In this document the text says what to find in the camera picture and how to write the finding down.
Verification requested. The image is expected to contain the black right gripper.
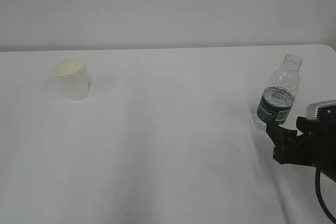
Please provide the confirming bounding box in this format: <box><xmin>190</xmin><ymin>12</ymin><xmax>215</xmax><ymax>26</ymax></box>
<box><xmin>266</xmin><ymin>116</ymin><xmax>335</xmax><ymax>181</ymax></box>

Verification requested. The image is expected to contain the clear plastic water bottle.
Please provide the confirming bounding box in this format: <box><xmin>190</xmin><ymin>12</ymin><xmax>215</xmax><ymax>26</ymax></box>
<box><xmin>254</xmin><ymin>54</ymin><xmax>302</xmax><ymax>130</ymax></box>

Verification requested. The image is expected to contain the white paper cup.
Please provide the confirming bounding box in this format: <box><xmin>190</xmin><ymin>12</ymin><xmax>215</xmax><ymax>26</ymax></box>
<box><xmin>54</xmin><ymin>58</ymin><xmax>89</xmax><ymax>101</ymax></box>

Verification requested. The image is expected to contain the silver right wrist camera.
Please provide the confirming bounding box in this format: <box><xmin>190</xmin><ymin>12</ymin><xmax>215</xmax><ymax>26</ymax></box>
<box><xmin>306</xmin><ymin>100</ymin><xmax>336</xmax><ymax>125</ymax></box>

